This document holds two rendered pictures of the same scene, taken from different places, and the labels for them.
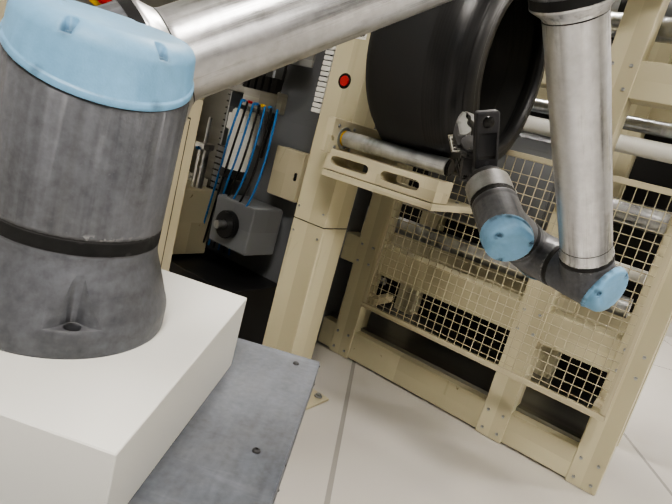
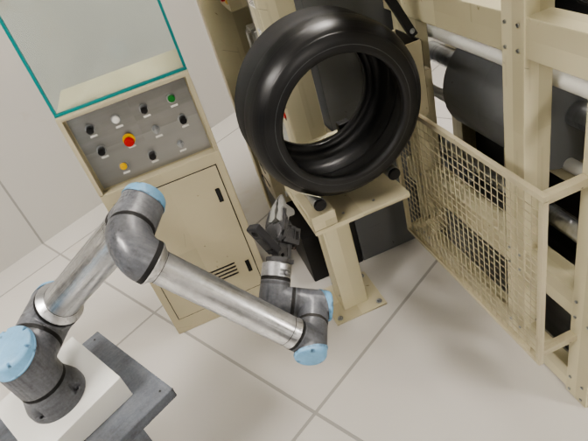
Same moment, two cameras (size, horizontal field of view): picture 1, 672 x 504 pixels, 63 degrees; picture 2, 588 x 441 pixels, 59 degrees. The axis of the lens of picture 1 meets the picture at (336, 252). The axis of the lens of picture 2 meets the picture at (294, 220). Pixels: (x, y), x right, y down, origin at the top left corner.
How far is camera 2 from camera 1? 1.61 m
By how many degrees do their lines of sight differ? 49
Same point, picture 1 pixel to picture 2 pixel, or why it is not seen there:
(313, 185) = not seen: hidden behind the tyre
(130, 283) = (49, 404)
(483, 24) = (265, 136)
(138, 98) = (10, 378)
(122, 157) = (19, 388)
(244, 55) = (70, 305)
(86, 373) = (45, 430)
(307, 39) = (85, 292)
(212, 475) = not seen: outside the picture
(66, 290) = (33, 410)
